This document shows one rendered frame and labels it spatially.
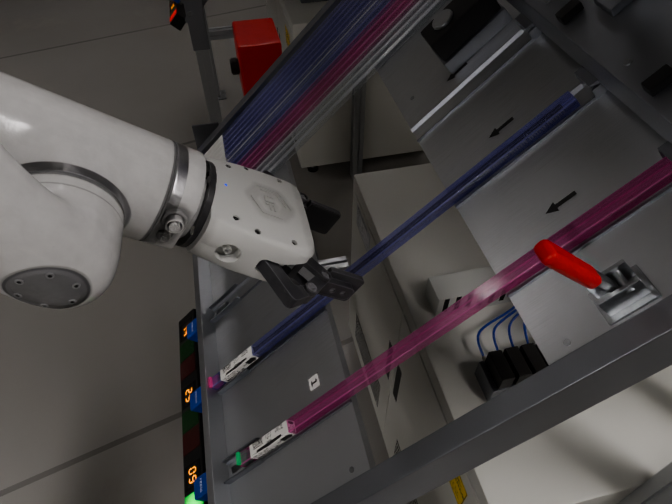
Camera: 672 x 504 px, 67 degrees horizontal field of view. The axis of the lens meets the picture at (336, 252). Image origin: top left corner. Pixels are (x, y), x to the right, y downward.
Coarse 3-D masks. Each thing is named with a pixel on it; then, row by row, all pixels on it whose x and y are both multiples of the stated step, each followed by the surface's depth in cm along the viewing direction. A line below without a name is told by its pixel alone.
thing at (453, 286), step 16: (192, 128) 97; (208, 128) 98; (464, 272) 84; (480, 272) 84; (432, 288) 83; (448, 288) 82; (464, 288) 82; (432, 304) 84; (448, 304) 82; (496, 304) 85; (512, 320) 80; (480, 352) 77; (496, 352) 72; (512, 352) 72; (528, 352) 72; (480, 368) 74; (496, 368) 71; (512, 368) 71; (528, 368) 70; (480, 384) 75; (496, 384) 71; (512, 384) 72
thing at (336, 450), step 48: (240, 288) 70; (240, 336) 66; (288, 336) 59; (336, 336) 54; (240, 384) 62; (288, 384) 56; (336, 384) 51; (240, 432) 59; (336, 432) 49; (240, 480) 56; (288, 480) 51; (336, 480) 47
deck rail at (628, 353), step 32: (640, 320) 33; (576, 352) 35; (608, 352) 34; (640, 352) 33; (544, 384) 36; (576, 384) 35; (608, 384) 36; (480, 416) 38; (512, 416) 37; (544, 416) 38; (416, 448) 41; (448, 448) 39; (480, 448) 40; (352, 480) 44; (384, 480) 42; (416, 480) 42; (448, 480) 44
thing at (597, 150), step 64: (448, 0) 62; (384, 64) 66; (512, 64) 51; (576, 64) 46; (448, 128) 54; (512, 128) 48; (576, 128) 43; (640, 128) 39; (512, 192) 45; (576, 192) 41; (512, 256) 43; (576, 256) 39; (640, 256) 36; (576, 320) 37
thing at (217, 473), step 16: (208, 272) 77; (208, 288) 75; (208, 304) 72; (208, 320) 70; (208, 336) 68; (208, 352) 67; (208, 368) 65; (208, 400) 62; (208, 416) 60; (208, 432) 59; (224, 432) 60; (208, 448) 58; (224, 448) 59; (208, 464) 57; (224, 464) 58; (208, 480) 56; (224, 480) 56; (208, 496) 55; (224, 496) 55
